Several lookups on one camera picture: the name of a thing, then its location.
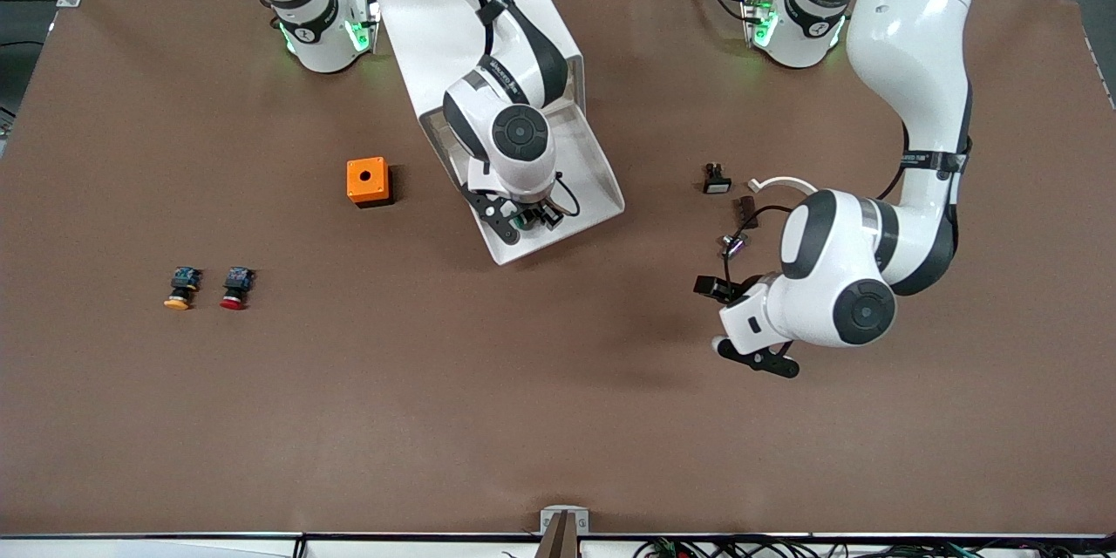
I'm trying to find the red push button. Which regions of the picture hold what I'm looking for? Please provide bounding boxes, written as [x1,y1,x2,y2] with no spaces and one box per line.
[219,266,256,312]

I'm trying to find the yellow push button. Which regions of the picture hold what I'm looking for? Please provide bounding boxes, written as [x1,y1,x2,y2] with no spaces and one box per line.
[163,266,203,311]

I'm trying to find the brown table cover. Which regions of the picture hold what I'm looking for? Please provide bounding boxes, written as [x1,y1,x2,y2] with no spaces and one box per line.
[0,0,1116,538]

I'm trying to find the orange box with hole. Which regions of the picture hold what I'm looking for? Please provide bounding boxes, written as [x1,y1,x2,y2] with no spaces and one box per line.
[346,157,394,209]

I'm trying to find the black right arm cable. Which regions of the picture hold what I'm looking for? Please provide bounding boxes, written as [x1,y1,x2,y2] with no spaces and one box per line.
[434,0,582,219]

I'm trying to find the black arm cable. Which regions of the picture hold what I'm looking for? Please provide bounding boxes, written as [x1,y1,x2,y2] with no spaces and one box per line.
[434,0,582,219]
[720,204,796,282]

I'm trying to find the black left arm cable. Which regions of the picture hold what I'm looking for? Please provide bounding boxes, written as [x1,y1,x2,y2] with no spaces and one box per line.
[720,204,796,282]

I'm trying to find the white curved bracket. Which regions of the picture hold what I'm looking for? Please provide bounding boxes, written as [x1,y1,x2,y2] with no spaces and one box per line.
[747,175,820,198]

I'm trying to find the tangled black cables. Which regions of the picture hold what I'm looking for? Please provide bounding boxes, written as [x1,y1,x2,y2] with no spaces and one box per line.
[635,536,1116,558]

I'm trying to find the white table edge rail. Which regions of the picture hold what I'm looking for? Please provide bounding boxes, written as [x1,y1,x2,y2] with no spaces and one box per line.
[0,532,1116,558]

